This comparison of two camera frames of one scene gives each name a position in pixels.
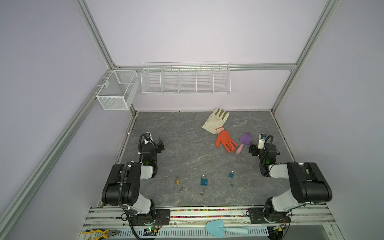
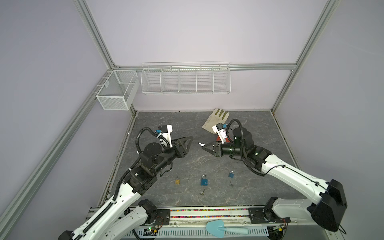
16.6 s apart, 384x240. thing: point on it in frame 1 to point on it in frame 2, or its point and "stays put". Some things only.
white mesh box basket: x=119 y=90 stays put
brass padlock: x=177 y=181 stays put
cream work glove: x=216 y=121 stays put
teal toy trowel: x=216 y=228 stays put
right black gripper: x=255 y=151 to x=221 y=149
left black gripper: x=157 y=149 to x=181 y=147
